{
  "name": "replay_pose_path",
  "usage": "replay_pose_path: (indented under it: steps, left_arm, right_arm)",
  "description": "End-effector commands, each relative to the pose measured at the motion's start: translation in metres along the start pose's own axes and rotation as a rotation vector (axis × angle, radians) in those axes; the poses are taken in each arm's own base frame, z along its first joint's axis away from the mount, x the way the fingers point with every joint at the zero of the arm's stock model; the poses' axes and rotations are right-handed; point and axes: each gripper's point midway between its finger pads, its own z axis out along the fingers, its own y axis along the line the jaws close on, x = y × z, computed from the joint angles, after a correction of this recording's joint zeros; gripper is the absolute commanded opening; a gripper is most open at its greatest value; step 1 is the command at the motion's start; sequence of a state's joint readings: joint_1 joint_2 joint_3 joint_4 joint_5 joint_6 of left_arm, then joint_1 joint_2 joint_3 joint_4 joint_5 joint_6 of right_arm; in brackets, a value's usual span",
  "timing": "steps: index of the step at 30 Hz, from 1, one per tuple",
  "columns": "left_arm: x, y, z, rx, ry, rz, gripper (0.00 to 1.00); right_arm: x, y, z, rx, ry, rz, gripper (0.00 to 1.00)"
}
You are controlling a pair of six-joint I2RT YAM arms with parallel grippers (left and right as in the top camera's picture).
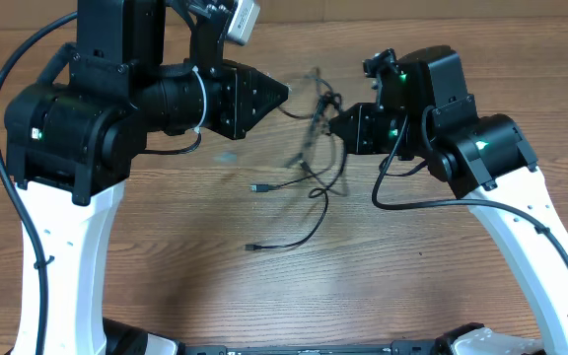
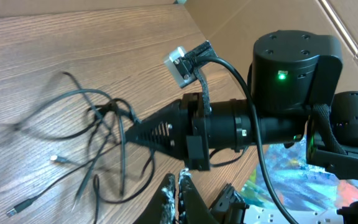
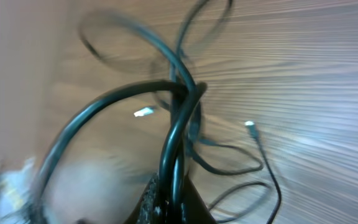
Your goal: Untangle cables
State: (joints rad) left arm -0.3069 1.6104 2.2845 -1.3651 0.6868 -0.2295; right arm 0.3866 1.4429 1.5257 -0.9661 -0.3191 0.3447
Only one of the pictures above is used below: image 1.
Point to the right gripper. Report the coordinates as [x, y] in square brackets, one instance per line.
[362, 143]

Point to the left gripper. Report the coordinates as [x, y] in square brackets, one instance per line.
[239, 114]

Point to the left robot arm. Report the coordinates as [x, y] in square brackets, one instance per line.
[135, 67]

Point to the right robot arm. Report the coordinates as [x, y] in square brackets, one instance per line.
[424, 109]

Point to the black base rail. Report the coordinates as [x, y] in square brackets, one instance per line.
[308, 350]

